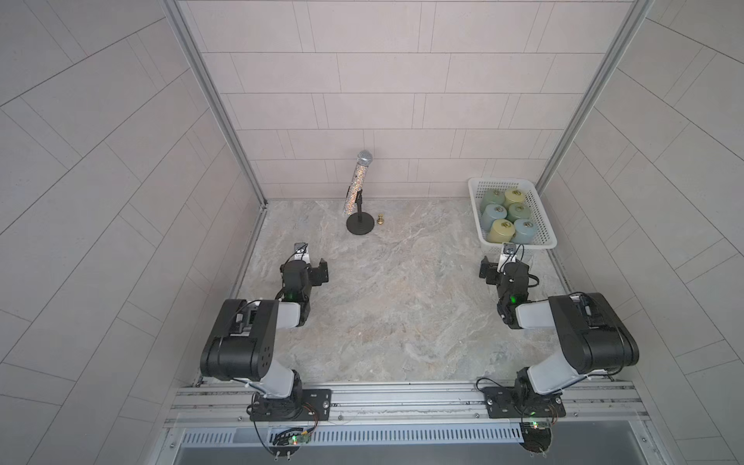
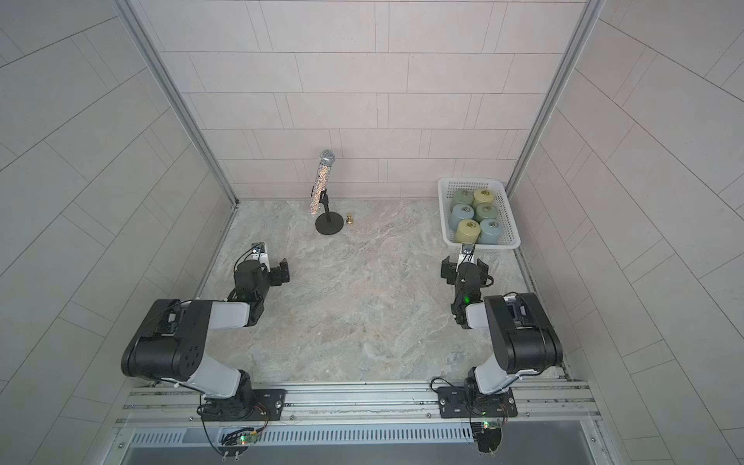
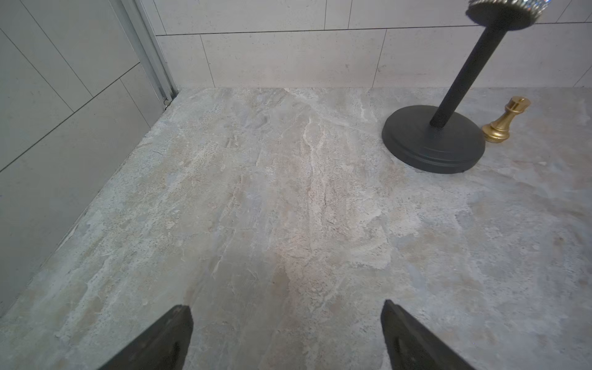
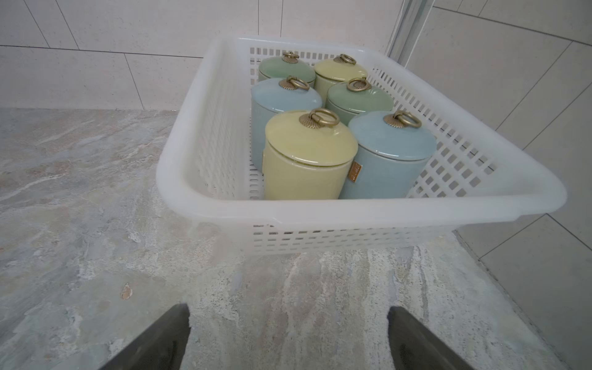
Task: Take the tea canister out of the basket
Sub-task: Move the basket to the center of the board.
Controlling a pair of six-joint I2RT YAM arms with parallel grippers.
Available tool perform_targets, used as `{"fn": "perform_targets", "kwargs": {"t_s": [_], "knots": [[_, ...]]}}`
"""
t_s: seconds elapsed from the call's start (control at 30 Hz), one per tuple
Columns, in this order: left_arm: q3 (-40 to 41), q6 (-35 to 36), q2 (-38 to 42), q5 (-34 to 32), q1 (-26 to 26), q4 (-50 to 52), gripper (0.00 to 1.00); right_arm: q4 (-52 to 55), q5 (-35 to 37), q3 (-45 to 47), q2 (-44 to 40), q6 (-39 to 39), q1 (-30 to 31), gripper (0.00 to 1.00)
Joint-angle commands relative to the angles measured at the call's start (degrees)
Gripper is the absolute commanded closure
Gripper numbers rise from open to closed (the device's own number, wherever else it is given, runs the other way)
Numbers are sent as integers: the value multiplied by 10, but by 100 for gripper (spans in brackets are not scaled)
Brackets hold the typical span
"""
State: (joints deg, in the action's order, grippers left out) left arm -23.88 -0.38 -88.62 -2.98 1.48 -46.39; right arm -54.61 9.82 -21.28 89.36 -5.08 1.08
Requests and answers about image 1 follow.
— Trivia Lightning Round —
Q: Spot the yellow-green tea canister front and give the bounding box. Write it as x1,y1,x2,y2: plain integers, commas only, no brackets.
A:
486,219,515,243

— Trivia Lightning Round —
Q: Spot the white plastic perforated basket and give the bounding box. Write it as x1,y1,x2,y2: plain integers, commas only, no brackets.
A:
468,177,557,254

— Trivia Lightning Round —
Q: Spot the yellow tea canister back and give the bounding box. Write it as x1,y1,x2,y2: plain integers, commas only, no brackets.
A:
503,189,526,208

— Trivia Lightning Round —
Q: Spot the dark green tea canister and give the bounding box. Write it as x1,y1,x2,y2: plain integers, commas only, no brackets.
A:
507,203,532,223

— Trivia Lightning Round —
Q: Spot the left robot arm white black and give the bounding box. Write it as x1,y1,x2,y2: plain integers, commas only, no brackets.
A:
200,257,329,422

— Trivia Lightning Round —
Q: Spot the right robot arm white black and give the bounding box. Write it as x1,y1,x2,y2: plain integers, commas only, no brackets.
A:
476,259,639,419

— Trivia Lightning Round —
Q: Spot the black microphone stand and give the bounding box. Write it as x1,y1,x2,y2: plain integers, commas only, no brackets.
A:
346,190,375,236

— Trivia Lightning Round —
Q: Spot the glitter microphone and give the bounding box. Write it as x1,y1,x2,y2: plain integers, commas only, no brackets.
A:
344,150,373,215

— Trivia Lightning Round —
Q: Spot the ventilation grille strip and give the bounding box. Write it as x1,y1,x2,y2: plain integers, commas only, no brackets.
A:
181,424,522,447

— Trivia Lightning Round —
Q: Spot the left circuit board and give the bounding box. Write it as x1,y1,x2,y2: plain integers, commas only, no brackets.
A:
269,427,312,460

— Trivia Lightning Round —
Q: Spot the circuit board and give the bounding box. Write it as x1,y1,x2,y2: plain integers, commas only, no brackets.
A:
519,422,552,455
269,427,312,460

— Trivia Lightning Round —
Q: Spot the right circuit board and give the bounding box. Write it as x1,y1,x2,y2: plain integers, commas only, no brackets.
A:
519,422,552,455

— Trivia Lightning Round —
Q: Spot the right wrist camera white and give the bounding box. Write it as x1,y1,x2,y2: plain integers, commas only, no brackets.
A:
499,242,523,267

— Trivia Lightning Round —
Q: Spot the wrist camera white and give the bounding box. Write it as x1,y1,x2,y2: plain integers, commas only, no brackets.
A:
499,242,523,267
290,242,311,265

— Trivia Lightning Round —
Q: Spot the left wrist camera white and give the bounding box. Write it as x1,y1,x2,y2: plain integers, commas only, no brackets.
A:
290,242,311,265

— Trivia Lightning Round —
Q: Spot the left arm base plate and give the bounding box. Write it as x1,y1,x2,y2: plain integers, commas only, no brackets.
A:
246,389,332,422

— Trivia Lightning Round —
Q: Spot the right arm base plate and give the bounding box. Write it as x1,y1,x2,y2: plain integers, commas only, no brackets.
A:
479,387,566,420

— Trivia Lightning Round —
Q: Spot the aluminium mounting rail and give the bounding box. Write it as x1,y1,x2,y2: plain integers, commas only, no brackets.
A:
164,380,649,427

